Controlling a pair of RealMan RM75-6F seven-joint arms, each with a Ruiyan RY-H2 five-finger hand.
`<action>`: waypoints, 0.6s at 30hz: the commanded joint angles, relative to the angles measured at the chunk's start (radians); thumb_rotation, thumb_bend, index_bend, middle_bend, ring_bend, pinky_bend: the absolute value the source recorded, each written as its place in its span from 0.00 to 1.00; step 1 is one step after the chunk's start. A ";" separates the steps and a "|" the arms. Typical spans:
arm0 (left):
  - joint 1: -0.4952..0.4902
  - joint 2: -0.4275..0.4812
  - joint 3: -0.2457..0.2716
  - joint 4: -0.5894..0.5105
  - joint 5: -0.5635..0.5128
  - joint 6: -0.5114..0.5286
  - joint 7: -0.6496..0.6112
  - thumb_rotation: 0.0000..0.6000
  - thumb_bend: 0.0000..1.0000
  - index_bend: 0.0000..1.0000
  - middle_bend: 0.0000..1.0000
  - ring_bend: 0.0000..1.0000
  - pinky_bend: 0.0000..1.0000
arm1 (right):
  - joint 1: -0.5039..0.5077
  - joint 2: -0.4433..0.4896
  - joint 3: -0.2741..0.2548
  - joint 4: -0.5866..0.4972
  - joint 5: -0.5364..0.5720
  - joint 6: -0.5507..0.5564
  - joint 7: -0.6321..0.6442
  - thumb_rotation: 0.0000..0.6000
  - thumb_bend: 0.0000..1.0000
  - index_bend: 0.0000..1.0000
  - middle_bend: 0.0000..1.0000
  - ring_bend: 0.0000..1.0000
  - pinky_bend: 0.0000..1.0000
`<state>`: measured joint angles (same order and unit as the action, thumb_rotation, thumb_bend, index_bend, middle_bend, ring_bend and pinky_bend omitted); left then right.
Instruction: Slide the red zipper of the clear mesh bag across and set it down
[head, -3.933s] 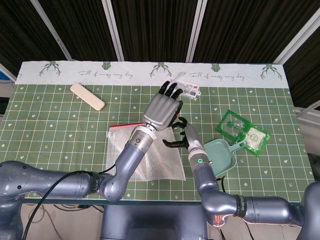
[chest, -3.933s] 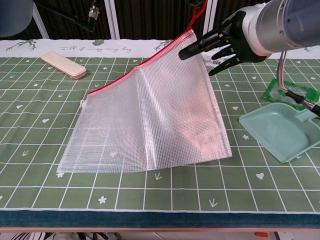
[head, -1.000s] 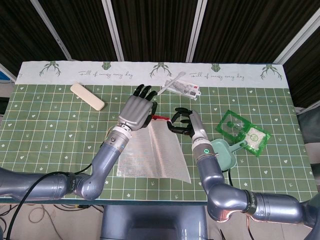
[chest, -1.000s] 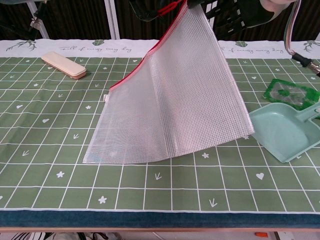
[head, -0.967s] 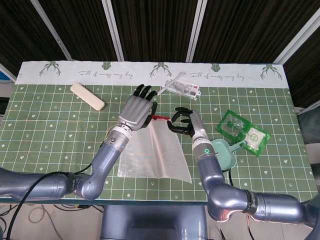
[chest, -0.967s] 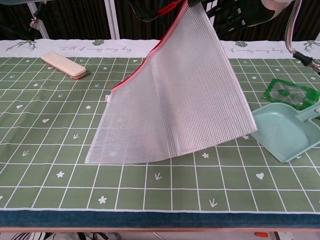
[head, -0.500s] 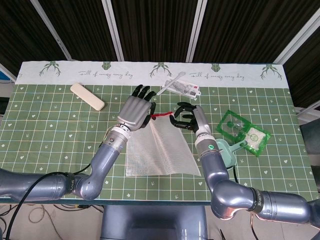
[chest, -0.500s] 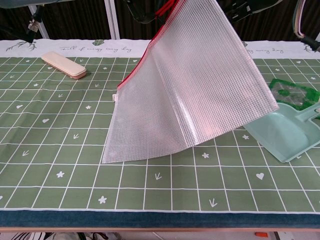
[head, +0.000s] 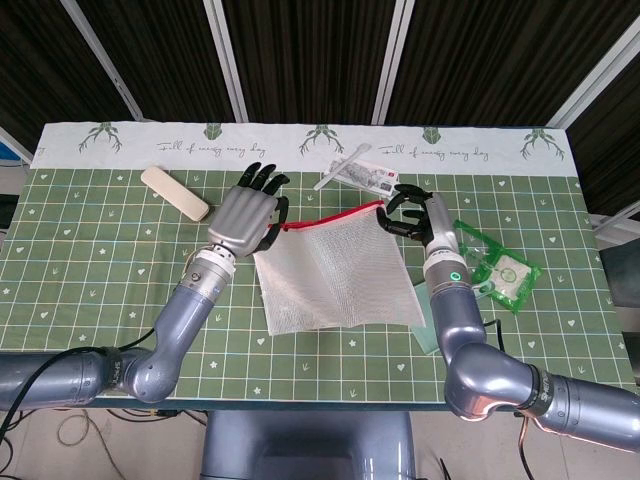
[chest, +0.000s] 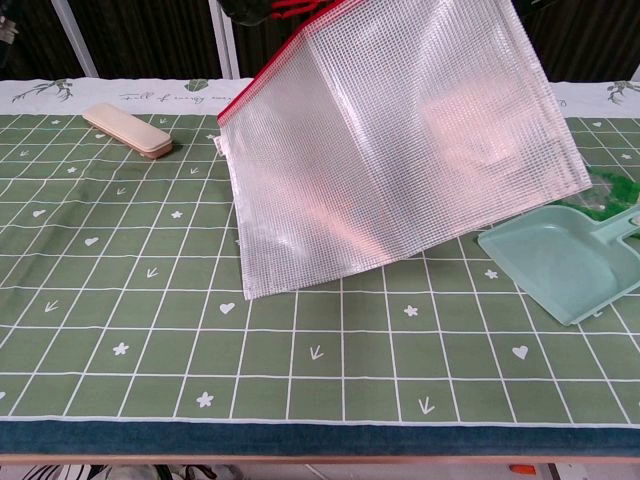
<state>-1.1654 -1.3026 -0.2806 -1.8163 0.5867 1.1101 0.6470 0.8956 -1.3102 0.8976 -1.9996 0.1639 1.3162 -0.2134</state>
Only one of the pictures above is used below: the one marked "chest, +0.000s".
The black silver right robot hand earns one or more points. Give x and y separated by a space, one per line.
540 4

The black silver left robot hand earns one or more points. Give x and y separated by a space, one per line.
247 10

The clear mesh zipper pouch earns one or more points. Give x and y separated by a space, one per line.
400 165

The cream oblong pencil case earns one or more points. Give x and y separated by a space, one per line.
130 131

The teal plastic dustpan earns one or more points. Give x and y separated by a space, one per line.
550 265

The green grid tablecloth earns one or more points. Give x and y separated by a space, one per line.
150 300

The white aluminium partition post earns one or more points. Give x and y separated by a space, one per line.
75 45
222 45

